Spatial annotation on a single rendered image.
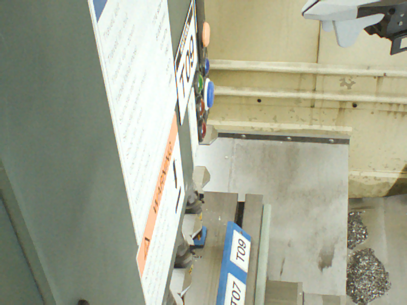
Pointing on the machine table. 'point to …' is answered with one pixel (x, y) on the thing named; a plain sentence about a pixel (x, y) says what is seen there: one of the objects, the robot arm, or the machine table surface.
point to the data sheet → (137, 89)
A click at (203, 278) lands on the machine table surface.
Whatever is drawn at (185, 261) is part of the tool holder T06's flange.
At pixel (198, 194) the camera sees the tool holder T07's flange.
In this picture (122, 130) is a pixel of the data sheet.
